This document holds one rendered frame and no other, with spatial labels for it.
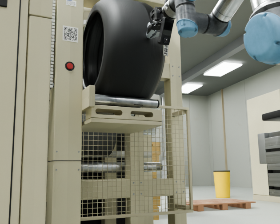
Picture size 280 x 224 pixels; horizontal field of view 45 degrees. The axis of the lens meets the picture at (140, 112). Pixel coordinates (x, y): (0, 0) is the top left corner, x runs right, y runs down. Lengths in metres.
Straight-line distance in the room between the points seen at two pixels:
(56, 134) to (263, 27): 1.02
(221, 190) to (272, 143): 6.63
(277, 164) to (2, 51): 0.75
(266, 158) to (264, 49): 0.34
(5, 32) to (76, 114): 0.90
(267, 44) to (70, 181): 1.05
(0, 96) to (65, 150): 0.89
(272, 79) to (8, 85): 10.61
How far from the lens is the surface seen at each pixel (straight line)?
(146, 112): 1.64
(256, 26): 0.90
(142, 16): 1.67
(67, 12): 1.75
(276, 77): 11.00
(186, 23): 1.29
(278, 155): 1.02
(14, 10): 0.79
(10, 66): 0.74
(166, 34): 1.46
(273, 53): 0.87
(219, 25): 1.36
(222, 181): 7.62
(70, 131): 1.59
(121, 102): 1.61
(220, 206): 5.39
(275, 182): 1.03
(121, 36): 1.56
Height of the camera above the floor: 0.56
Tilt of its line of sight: 10 degrees up
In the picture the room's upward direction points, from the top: 1 degrees counter-clockwise
